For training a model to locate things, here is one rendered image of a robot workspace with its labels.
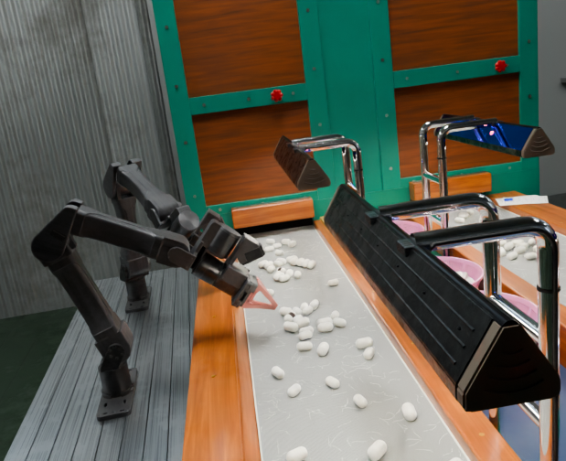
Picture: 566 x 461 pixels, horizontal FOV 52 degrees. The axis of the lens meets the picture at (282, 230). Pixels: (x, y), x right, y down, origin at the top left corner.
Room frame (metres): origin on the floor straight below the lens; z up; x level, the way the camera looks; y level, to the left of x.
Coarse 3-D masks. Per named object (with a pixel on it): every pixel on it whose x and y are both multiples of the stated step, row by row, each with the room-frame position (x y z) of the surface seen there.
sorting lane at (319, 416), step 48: (288, 288) 1.53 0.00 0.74; (336, 288) 1.48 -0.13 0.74; (288, 336) 1.22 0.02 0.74; (336, 336) 1.19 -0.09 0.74; (384, 336) 1.16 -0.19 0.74; (288, 384) 1.01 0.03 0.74; (384, 384) 0.96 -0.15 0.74; (288, 432) 0.86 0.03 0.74; (336, 432) 0.84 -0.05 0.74; (384, 432) 0.82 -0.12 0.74; (432, 432) 0.81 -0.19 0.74
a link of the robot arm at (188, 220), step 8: (176, 208) 1.47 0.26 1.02; (184, 208) 1.47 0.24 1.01; (152, 216) 1.53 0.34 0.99; (168, 216) 1.49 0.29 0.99; (176, 216) 1.47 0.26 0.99; (184, 216) 1.46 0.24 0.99; (192, 216) 1.47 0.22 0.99; (160, 224) 1.50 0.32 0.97; (168, 224) 1.53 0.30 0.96; (176, 224) 1.45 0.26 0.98; (184, 224) 1.44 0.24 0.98; (192, 224) 1.45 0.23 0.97; (176, 232) 1.46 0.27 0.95; (184, 232) 1.45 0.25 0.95; (192, 232) 1.47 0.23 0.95
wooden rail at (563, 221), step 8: (504, 192) 2.20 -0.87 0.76; (512, 192) 2.19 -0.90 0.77; (496, 200) 2.12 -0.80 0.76; (504, 208) 2.05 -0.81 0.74; (512, 208) 1.99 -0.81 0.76; (520, 208) 1.95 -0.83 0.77; (528, 208) 1.94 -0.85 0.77; (536, 208) 1.93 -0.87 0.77; (544, 208) 1.91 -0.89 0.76; (552, 208) 1.90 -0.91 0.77; (560, 208) 1.89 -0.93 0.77; (520, 216) 1.93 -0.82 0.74; (536, 216) 1.83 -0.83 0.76; (544, 216) 1.82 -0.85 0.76; (552, 216) 1.81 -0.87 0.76; (560, 216) 1.80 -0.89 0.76; (552, 224) 1.73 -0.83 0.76; (560, 224) 1.71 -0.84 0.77; (560, 232) 1.69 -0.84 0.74
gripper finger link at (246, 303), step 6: (258, 282) 1.21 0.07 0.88; (258, 288) 1.20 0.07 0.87; (264, 288) 1.22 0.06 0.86; (246, 294) 1.20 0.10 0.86; (252, 294) 1.21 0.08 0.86; (264, 294) 1.21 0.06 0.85; (240, 300) 1.21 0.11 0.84; (246, 300) 1.20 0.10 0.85; (270, 300) 1.22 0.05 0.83; (246, 306) 1.20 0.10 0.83; (252, 306) 1.21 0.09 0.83; (258, 306) 1.21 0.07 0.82; (264, 306) 1.22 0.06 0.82; (270, 306) 1.22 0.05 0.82; (276, 306) 1.22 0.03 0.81
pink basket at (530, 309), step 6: (504, 294) 1.24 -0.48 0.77; (510, 300) 1.22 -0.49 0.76; (516, 300) 1.21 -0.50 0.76; (522, 300) 1.19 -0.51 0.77; (528, 300) 1.18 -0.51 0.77; (528, 306) 1.17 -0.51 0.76; (534, 306) 1.15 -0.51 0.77; (528, 312) 1.17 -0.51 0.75; (534, 312) 1.15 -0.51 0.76; (534, 318) 1.14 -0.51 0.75
